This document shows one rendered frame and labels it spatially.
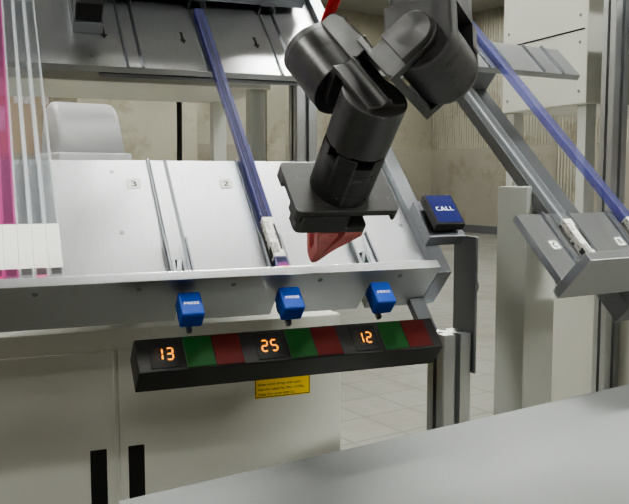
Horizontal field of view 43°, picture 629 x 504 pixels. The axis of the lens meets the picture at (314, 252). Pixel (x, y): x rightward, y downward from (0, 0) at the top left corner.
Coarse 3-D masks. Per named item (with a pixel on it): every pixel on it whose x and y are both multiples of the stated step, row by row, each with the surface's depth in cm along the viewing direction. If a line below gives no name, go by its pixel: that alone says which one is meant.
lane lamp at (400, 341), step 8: (384, 328) 89; (392, 328) 89; (400, 328) 90; (384, 336) 88; (392, 336) 89; (400, 336) 89; (384, 344) 88; (392, 344) 88; (400, 344) 88; (408, 344) 89
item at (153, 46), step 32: (64, 0) 112; (160, 0) 119; (192, 0) 121; (64, 32) 108; (128, 32) 111; (160, 32) 113; (192, 32) 116; (224, 32) 118; (256, 32) 120; (288, 32) 122; (64, 64) 103; (96, 64) 105; (128, 64) 106; (160, 64) 108; (192, 64) 110; (224, 64) 112; (256, 64) 114
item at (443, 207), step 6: (432, 198) 98; (438, 198) 98; (444, 198) 98; (450, 198) 99; (432, 204) 97; (438, 204) 97; (444, 204) 98; (450, 204) 98; (438, 210) 97; (444, 210) 97; (450, 210) 97; (456, 210) 98; (438, 216) 96; (444, 216) 96; (450, 216) 96; (456, 216) 97
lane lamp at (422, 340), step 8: (408, 320) 91; (416, 320) 91; (408, 328) 90; (416, 328) 90; (424, 328) 91; (408, 336) 89; (416, 336) 90; (424, 336) 90; (416, 344) 89; (424, 344) 89; (432, 344) 89
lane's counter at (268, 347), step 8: (256, 336) 84; (264, 336) 84; (272, 336) 84; (280, 336) 85; (256, 344) 83; (264, 344) 83; (272, 344) 84; (280, 344) 84; (264, 352) 83; (272, 352) 83; (280, 352) 83
